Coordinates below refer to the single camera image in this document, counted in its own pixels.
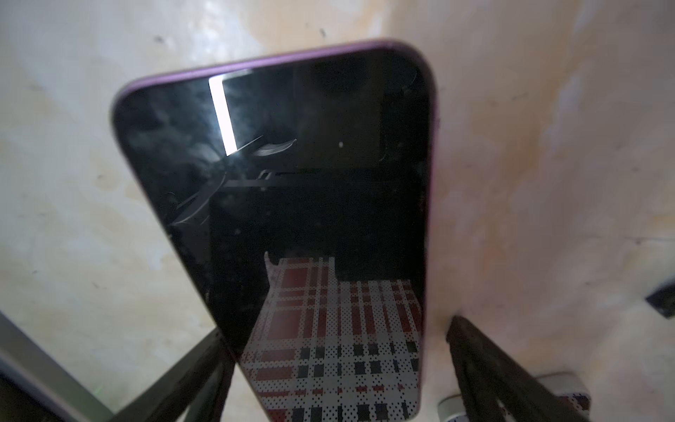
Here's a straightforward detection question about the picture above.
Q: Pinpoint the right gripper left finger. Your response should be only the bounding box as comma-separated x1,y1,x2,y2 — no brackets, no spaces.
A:
112,329,235,421

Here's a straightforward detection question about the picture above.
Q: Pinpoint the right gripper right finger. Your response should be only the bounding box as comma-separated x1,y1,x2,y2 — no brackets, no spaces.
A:
446,316,580,421

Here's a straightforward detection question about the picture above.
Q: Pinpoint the silver-edged black smartphone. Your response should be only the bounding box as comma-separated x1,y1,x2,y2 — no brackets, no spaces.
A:
437,371,592,422

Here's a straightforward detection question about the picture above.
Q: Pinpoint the purple-edged black smartphone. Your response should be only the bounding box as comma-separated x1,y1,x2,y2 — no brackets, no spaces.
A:
111,40,435,421

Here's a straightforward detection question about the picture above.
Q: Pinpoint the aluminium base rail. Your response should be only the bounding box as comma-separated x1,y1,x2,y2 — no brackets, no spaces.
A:
1,316,113,421

